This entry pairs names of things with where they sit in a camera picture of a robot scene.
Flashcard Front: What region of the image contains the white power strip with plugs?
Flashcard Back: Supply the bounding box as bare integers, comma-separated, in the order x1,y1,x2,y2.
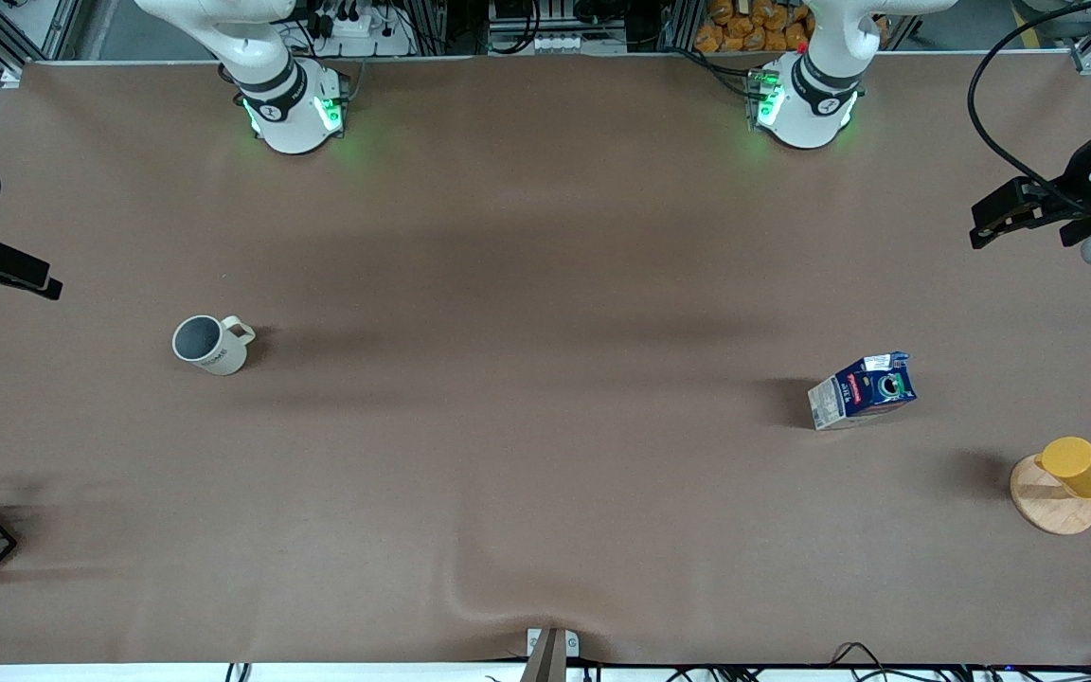
304,0,414,58

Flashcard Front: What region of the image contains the yellow plastic cup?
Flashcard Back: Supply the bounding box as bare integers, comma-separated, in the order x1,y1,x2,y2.
1036,436,1091,500

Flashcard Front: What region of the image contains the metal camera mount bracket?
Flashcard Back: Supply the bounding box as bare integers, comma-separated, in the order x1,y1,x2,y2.
519,627,581,682

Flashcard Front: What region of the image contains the aluminium frame post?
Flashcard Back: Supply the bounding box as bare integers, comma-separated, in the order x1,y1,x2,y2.
413,0,448,54
661,0,698,54

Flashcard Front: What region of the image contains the beige mug grey inside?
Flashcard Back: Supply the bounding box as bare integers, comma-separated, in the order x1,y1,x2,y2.
172,314,257,377

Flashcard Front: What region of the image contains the blue milk carton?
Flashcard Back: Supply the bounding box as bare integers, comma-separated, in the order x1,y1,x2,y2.
807,351,918,432

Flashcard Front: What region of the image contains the black electronics box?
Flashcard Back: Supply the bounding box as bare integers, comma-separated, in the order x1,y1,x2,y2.
489,0,603,27

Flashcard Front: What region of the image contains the wooden mug stand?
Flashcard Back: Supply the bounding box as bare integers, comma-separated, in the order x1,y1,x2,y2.
1010,453,1091,536

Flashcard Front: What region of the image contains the small white power strip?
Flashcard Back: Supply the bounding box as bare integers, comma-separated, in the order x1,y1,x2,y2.
522,31,596,54

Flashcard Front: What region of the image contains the orange packaged bread pile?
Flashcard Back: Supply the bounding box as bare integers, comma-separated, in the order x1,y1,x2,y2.
694,0,816,54

